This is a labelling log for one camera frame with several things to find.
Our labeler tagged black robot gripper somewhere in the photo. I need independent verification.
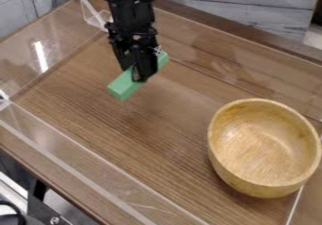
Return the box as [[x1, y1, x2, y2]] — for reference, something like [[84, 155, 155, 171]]
[[104, 0, 160, 82]]

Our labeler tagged green rectangular block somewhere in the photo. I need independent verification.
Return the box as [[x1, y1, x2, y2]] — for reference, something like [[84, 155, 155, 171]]
[[107, 51, 170, 101]]

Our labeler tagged brown wooden bowl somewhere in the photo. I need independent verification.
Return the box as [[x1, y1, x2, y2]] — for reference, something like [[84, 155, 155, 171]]
[[207, 98, 322, 199]]

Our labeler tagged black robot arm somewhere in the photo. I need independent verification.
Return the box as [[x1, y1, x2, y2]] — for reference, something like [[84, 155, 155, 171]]
[[104, 0, 160, 82]]

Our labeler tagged clear acrylic corner bracket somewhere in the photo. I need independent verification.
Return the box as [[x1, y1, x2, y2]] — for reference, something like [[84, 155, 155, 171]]
[[79, 0, 112, 32]]

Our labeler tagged clear acrylic tray wall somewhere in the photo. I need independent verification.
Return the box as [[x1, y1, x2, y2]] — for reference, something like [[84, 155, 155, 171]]
[[0, 99, 204, 225]]

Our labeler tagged black table leg bracket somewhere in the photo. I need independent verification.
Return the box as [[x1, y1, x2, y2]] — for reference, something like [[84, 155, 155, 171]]
[[28, 180, 73, 225]]

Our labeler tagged black cable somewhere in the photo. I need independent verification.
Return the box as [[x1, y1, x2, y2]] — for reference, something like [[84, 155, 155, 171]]
[[0, 200, 29, 225]]

